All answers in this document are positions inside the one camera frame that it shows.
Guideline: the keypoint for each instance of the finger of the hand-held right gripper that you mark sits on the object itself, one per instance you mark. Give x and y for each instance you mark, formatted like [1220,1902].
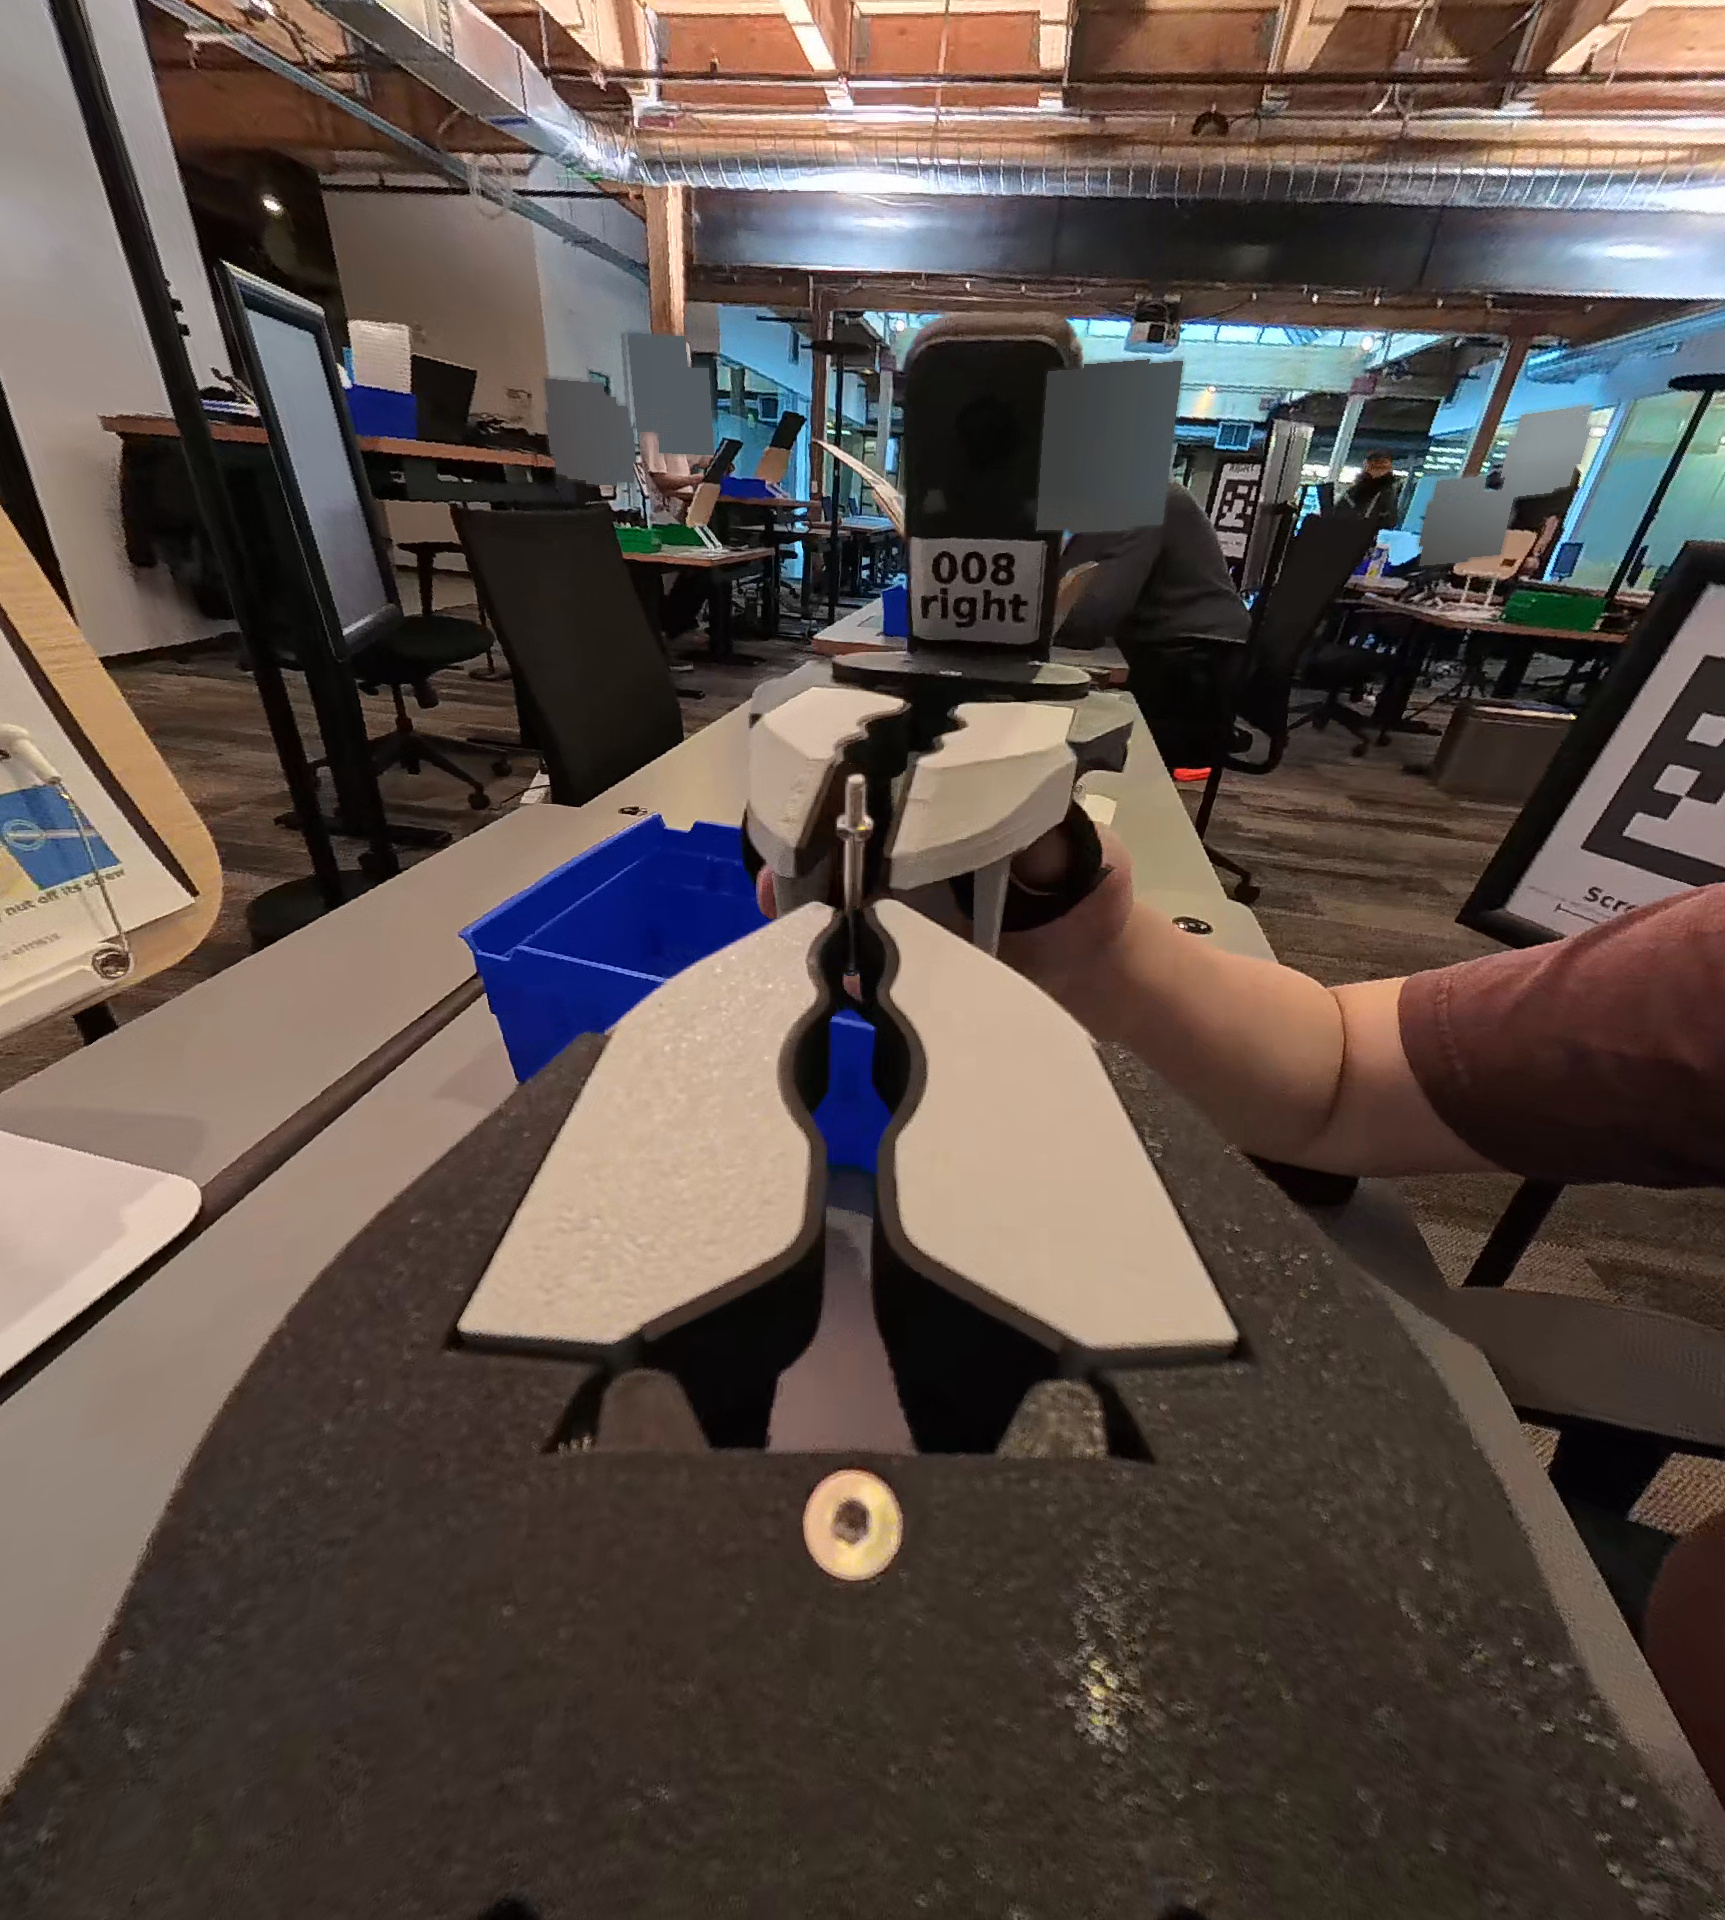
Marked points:
[804,780]
[990,788]

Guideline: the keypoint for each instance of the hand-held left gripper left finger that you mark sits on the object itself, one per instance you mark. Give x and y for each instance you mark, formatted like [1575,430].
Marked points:
[654,1171]

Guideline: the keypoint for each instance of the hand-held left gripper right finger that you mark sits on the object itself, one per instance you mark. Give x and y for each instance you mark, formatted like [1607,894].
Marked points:
[1044,1185]

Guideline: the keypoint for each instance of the steel bolt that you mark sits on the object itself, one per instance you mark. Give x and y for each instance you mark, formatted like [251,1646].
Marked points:
[851,871]

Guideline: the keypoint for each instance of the blue bin with divider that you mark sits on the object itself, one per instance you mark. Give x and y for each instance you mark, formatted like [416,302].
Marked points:
[607,961]

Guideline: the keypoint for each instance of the person's right forearm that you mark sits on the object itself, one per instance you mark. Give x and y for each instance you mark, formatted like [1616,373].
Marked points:
[1282,1065]

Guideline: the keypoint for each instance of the person's right hand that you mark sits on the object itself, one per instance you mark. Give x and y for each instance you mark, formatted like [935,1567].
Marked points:
[1104,974]

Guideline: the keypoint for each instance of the blue plastic bin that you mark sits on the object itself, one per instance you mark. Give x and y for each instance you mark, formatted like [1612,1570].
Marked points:
[896,613]

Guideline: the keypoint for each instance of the wooden office desk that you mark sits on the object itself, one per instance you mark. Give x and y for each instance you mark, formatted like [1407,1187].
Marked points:
[698,554]
[1447,619]

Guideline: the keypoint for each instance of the black framed marker sign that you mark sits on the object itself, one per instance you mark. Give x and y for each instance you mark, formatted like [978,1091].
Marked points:
[1237,510]
[1701,780]

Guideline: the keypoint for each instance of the black mesh office chair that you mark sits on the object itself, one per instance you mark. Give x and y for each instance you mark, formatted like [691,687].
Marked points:
[564,645]

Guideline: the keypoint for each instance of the green plastic bin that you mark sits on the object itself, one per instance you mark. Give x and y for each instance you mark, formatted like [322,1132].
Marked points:
[654,536]
[1552,608]

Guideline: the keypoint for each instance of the grey floor box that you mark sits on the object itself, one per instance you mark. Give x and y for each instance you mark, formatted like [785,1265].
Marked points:
[1499,750]

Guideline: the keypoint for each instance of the black monitor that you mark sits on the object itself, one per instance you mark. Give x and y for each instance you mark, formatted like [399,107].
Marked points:
[443,399]

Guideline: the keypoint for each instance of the small blue storage bin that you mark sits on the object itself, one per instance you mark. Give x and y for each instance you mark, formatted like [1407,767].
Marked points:
[383,410]

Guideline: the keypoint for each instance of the portrait display on stand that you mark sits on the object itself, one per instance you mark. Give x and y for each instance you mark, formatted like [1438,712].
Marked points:
[301,451]

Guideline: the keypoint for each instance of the white box stack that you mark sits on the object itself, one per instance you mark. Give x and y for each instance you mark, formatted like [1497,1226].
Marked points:
[380,353]

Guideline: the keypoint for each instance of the white board stand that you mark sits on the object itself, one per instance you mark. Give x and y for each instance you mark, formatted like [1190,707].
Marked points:
[54,1230]

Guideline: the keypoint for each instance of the dark hanging coat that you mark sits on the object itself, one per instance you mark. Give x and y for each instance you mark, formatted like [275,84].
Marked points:
[174,510]

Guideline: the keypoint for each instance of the black floor lamp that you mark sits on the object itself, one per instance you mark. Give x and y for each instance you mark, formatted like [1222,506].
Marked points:
[1666,480]

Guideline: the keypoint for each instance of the ceiling camera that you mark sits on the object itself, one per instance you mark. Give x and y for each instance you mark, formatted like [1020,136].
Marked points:
[1155,327]

